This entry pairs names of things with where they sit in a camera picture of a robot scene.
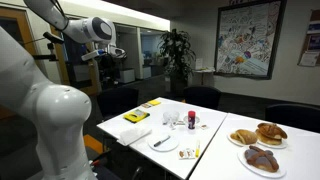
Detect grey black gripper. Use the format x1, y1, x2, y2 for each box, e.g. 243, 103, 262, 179
106, 45, 127, 61

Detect white low cabinet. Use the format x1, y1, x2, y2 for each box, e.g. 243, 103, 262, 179
117, 67, 136, 85

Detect black office chair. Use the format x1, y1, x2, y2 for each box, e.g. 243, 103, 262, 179
182, 85, 222, 111
96, 86, 140, 122
265, 103, 320, 135

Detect large green potted plant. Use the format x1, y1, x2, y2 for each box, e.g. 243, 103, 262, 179
157, 28, 197, 98

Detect yellow sticky note pad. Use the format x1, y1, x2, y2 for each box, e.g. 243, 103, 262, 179
147, 99, 162, 107

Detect yellow Crayola marker box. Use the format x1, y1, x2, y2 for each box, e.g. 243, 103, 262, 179
122, 108, 151, 124

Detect white standing sign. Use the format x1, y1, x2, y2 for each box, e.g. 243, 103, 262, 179
195, 57, 204, 71

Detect small white side table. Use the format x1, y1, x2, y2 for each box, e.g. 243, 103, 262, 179
192, 67, 216, 87

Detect dark soda bottle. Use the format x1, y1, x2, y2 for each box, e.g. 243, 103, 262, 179
187, 110, 197, 131

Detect small white saucer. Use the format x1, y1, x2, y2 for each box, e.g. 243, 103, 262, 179
182, 114, 202, 125

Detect clear glass round plate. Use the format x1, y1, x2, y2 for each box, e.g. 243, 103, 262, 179
147, 133, 180, 153

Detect clear packet with brown pieces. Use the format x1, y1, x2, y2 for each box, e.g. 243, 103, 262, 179
177, 148, 196, 160

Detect yellow highlighter pen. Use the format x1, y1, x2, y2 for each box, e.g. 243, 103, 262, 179
194, 139, 201, 159

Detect white plate under folded bread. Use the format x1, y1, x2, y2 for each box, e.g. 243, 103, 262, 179
226, 131, 258, 148

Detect light brown folded bread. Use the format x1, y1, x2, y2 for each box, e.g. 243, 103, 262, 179
229, 128, 259, 146

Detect white plate under dark bread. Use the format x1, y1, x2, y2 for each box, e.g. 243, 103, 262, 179
236, 148, 287, 179

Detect golden stacked bread bun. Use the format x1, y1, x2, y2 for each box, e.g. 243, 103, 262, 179
255, 122, 289, 146

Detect dark brown cross-topped bread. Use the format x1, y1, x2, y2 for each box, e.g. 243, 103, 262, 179
243, 145, 280, 174

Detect white plate under stacked bun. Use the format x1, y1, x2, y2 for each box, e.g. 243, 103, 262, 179
256, 138, 289, 150

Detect cork bulletin board with papers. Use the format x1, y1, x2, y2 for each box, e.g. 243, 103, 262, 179
297, 8, 320, 68

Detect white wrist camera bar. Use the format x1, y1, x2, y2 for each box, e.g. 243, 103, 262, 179
81, 48, 106, 62

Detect black camera on stand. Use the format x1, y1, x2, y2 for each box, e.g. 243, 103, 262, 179
32, 31, 65, 63

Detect colourful framed wall mural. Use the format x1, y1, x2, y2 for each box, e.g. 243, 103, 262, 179
213, 0, 288, 81

